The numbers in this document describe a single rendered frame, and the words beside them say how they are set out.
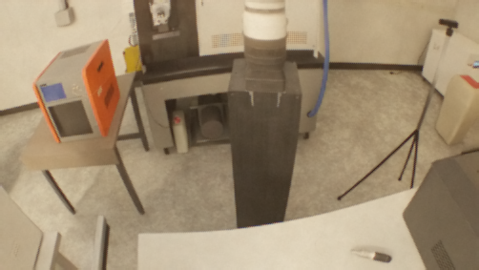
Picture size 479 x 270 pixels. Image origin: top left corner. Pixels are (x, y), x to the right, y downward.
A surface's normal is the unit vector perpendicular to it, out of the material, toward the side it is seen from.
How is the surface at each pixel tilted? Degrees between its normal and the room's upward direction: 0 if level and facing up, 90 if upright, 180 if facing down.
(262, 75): 87
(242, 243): 0
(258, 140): 90
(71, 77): 90
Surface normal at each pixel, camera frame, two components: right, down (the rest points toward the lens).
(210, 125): 0.13, 0.65
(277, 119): -0.08, 0.66
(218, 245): -0.03, -0.76
